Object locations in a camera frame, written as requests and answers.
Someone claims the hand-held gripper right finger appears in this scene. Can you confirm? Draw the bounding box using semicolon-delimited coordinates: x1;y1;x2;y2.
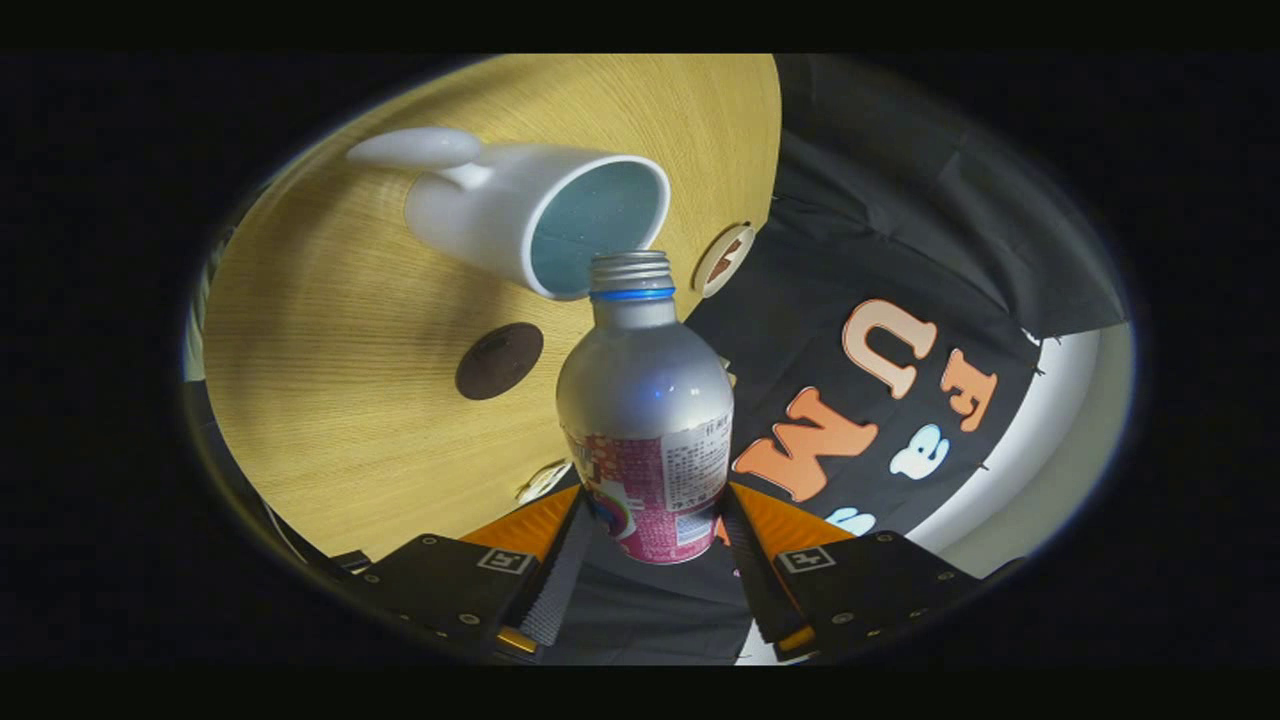
720;483;981;657

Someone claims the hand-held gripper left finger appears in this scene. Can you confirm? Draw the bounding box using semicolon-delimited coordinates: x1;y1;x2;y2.
350;485;593;664

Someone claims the silver juice bottle red label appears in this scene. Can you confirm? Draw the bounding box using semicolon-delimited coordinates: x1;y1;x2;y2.
556;250;735;566

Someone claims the dark brown round coaster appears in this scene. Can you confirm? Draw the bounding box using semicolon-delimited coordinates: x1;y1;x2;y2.
455;322;545;401

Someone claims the white cup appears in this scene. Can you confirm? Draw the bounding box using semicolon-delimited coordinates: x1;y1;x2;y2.
346;127;672;301

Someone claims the white divided dish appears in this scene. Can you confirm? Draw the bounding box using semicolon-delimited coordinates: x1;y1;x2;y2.
515;460;573;504

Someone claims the wooden table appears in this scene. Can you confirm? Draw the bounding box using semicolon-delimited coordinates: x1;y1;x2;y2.
200;55;783;561

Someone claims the white oval plate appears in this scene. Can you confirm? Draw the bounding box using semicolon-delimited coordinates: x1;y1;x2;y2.
692;222;756;299

